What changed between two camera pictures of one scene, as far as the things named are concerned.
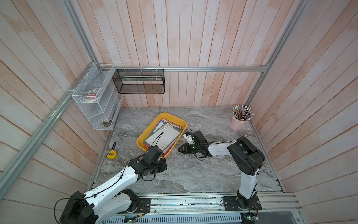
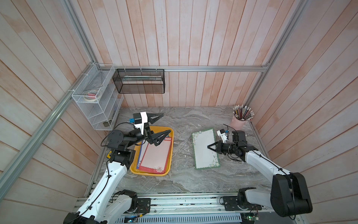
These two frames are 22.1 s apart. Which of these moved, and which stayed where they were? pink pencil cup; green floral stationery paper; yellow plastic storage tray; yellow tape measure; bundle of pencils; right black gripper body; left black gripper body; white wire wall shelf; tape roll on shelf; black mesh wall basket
Moved: right black gripper body; green floral stationery paper; yellow plastic storage tray; left black gripper body
Stayed: yellow tape measure; white wire wall shelf; pink pencil cup; tape roll on shelf; black mesh wall basket; bundle of pencils
